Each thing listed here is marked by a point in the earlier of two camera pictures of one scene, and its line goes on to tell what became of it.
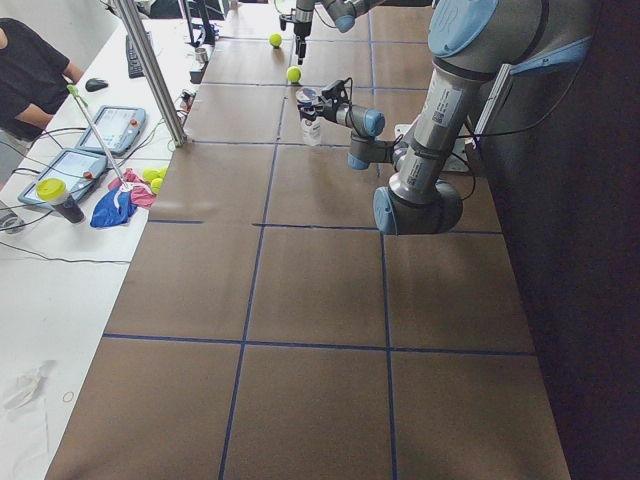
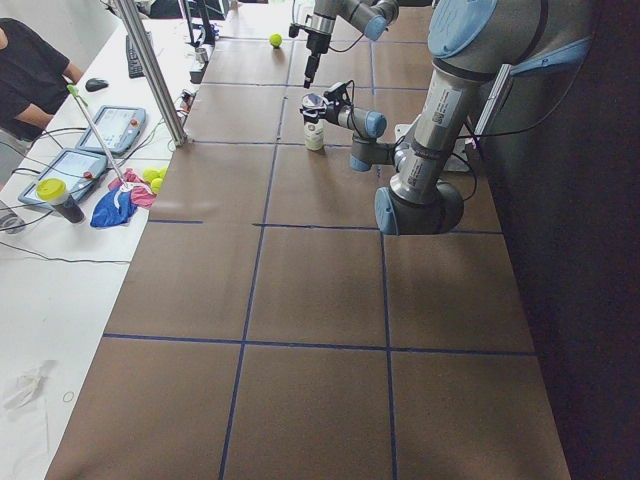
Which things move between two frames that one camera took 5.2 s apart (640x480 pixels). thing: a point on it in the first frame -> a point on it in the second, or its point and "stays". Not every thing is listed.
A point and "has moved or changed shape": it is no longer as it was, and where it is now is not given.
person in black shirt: (34, 82) stays
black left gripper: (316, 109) stays
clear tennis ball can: (309, 102) has moved or changed shape
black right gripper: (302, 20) -> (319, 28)
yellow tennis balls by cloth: (155, 178) stays
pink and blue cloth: (119, 203) stays
